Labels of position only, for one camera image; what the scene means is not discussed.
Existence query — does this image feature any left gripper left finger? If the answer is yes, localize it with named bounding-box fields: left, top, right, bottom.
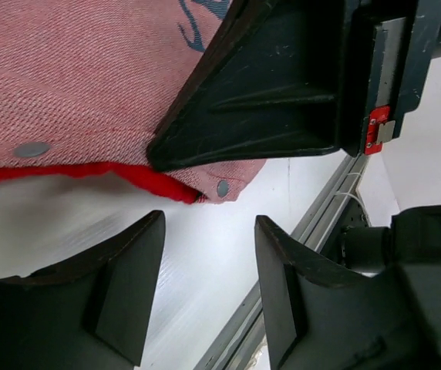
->
left=0, top=210, right=166, bottom=369

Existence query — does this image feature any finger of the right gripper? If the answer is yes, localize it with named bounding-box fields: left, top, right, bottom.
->
left=146, top=1, right=359, bottom=172

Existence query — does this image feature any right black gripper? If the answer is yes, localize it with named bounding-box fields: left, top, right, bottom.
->
left=339, top=1, right=441, bottom=156

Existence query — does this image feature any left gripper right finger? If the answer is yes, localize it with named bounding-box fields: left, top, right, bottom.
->
left=254, top=214, right=441, bottom=370

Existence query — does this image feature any red printed pillowcase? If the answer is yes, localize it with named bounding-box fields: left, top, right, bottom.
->
left=0, top=1, right=264, bottom=204

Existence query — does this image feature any aluminium front rail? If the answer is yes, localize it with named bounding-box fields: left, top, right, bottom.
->
left=195, top=153, right=370, bottom=370

